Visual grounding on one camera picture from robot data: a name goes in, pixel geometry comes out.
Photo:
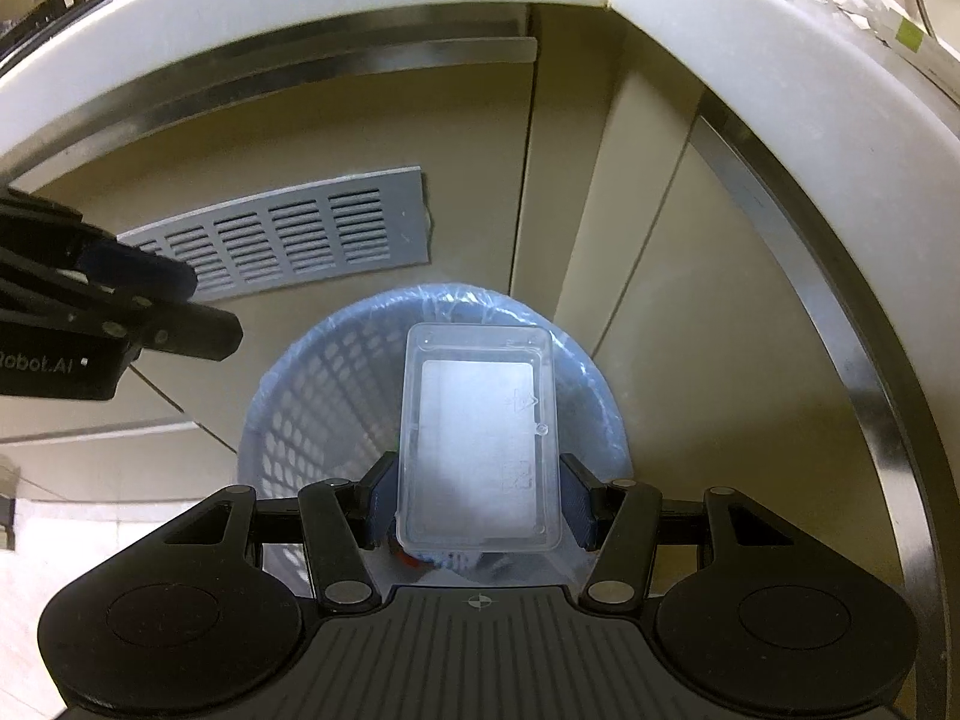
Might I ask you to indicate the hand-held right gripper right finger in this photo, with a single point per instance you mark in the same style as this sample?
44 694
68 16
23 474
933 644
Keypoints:
579 502

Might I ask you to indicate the white carton box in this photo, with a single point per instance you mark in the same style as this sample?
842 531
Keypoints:
922 41

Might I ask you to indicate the black stove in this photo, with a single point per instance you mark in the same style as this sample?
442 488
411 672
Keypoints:
45 4

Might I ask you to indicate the clear plastic box lid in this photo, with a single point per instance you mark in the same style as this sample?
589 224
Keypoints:
480 435

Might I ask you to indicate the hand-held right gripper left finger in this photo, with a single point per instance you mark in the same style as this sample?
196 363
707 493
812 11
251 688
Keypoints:
384 502

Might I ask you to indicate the grey cabinet vent grille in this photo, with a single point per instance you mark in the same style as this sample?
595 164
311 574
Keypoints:
300 232

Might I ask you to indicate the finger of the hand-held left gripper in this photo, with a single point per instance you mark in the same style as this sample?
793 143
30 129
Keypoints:
142 266
195 334

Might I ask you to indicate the blue mesh trash bin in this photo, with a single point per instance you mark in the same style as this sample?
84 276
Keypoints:
322 390

